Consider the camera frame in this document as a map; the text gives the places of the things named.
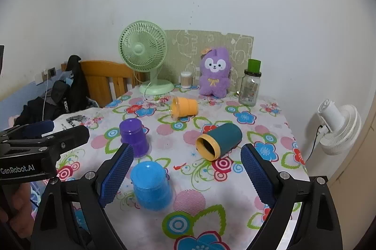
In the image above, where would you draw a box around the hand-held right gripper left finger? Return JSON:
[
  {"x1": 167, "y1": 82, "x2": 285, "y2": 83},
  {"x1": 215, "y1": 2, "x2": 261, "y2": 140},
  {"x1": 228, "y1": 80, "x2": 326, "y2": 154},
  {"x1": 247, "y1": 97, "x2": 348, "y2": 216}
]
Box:
[{"x1": 31, "y1": 143, "x2": 136, "y2": 250}]

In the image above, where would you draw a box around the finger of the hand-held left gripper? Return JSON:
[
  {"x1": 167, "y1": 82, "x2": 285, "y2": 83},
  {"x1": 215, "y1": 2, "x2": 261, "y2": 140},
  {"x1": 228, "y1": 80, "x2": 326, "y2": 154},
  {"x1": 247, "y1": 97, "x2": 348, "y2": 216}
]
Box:
[
  {"x1": 38, "y1": 125, "x2": 90, "y2": 157},
  {"x1": 0, "y1": 120, "x2": 55, "y2": 148}
]

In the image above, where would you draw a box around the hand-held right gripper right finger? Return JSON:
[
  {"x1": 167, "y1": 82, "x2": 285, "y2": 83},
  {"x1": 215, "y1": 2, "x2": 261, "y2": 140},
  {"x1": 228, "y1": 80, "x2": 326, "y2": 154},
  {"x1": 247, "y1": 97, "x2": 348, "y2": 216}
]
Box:
[{"x1": 240, "y1": 143, "x2": 345, "y2": 250}]

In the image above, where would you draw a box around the teal cup with yellow rim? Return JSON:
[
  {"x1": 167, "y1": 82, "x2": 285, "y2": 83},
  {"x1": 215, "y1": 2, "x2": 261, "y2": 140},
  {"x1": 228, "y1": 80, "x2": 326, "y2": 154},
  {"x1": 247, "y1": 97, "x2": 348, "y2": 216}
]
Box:
[{"x1": 196, "y1": 123, "x2": 243, "y2": 161}]

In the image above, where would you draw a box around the blue cup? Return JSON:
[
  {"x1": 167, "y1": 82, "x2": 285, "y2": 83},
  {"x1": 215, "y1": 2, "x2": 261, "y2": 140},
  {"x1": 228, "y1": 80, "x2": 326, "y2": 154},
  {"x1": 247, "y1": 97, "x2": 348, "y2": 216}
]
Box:
[{"x1": 130, "y1": 161, "x2": 174, "y2": 212}]

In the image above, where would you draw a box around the purple cup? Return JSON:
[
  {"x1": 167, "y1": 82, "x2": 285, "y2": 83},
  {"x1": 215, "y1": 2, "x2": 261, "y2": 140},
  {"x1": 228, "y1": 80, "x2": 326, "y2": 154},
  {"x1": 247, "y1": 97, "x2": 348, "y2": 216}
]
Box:
[{"x1": 119, "y1": 118, "x2": 151, "y2": 158}]

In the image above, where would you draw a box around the orange cup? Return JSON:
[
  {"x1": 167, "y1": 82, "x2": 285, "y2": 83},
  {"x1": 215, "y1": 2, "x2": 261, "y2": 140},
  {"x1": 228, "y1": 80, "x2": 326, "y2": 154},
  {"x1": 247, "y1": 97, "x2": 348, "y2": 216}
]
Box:
[{"x1": 171, "y1": 96, "x2": 199, "y2": 121}]

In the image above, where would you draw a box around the person's left hand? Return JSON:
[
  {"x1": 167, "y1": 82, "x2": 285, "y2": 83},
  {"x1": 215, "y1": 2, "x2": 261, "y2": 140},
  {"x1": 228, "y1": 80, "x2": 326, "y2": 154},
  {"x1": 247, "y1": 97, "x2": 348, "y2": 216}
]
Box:
[{"x1": 0, "y1": 182, "x2": 33, "y2": 239}]

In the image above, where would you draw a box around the clear plastic packet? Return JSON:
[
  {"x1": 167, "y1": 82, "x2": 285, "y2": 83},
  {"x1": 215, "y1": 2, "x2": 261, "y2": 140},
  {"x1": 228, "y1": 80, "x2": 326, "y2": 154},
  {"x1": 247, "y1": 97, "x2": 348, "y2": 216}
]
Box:
[{"x1": 54, "y1": 113, "x2": 95, "y2": 133}]

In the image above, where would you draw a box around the black clothes pile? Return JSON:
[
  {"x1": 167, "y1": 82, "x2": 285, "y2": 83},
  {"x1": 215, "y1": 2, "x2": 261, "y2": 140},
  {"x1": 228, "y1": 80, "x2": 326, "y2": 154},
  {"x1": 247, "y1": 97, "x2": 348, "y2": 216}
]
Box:
[{"x1": 13, "y1": 81, "x2": 69, "y2": 125}]

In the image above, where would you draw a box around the black jacket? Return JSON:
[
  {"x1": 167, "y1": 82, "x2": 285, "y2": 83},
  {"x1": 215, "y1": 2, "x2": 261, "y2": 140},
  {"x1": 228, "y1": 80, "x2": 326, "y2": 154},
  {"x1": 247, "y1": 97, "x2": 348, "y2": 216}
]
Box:
[{"x1": 60, "y1": 55, "x2": 92, "y2": 115}]

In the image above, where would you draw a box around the floral tablecloth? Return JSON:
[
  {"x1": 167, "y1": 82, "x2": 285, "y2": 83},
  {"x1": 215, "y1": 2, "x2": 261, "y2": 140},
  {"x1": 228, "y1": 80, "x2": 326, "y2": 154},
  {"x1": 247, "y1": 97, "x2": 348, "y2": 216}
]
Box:
[{"x1": 29, "y1": 82, "x2": 312, "y2": 250}]

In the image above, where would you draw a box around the wooden headboard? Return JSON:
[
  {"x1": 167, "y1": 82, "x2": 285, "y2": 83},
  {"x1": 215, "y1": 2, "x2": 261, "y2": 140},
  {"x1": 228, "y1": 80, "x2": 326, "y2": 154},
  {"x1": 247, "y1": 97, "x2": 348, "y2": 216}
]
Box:
[{"x1": 61, "y1": 60, "x2": 141, "y2": 108}]

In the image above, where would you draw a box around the glass bottle with green cap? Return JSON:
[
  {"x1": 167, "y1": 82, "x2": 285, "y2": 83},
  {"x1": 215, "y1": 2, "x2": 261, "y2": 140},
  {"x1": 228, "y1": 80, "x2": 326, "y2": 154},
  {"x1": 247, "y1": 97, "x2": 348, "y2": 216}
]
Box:
[{"x1": 239, "y1": 59, "x2": 262, "y2": 106}]

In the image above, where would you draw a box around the white fan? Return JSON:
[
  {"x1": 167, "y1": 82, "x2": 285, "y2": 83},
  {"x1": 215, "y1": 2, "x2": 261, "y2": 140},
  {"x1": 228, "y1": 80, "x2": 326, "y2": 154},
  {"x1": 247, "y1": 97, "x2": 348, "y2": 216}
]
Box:
[{"x1": 318, "y1": 99, "x2": 362, "y2": 156}]

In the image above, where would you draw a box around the purple plush toy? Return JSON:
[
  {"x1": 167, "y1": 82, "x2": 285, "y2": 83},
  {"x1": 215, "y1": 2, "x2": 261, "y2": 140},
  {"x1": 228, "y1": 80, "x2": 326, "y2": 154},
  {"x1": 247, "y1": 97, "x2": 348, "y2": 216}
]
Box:
[{"x1": 199, "y1": 46, "x2": 232, "y2": 98}]

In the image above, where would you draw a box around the green desk fan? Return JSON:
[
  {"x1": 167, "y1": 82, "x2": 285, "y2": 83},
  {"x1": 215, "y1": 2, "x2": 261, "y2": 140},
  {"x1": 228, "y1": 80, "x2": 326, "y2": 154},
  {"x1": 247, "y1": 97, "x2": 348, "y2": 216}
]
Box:
[{"x1": 119, "y1": 20, "x2": 175, "y2": 95}]

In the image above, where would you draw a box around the cotton swab jar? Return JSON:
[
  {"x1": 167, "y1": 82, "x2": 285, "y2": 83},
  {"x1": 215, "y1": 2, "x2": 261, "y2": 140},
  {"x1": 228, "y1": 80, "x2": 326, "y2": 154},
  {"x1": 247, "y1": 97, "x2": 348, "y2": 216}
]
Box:
[{"x1": 180, "y1": 71, "x2": 193, "y2": 88}]

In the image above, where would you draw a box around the printed cardboard panel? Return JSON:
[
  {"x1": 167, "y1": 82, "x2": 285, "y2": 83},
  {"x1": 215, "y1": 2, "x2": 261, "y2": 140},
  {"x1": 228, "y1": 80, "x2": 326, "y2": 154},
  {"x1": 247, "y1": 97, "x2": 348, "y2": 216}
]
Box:
[{"x1": 164, "y1": 30, "x2": 255, "y2": 92}]

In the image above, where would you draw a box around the white charger cable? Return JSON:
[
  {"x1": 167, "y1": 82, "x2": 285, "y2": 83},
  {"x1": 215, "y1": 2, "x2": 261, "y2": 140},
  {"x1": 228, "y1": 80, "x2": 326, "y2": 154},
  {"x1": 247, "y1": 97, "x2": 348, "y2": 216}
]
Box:
[{"x1": 40, "y1": 74, "x2": 50, "y2": 123}]

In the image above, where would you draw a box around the wall socket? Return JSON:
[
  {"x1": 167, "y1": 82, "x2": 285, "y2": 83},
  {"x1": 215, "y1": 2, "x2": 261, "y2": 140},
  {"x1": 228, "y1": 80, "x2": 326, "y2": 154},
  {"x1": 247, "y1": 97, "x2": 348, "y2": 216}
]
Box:
[{"x1": 35, "y1": 67, "x2": 57, "y2": 84}]

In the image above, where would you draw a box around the black fan cable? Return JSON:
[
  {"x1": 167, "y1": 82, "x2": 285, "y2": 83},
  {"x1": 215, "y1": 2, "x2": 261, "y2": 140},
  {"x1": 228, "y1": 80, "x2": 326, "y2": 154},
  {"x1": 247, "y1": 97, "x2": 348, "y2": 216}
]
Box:
[{"x1": 305, "y1": 124, "x2": 327, "y2": 162}]

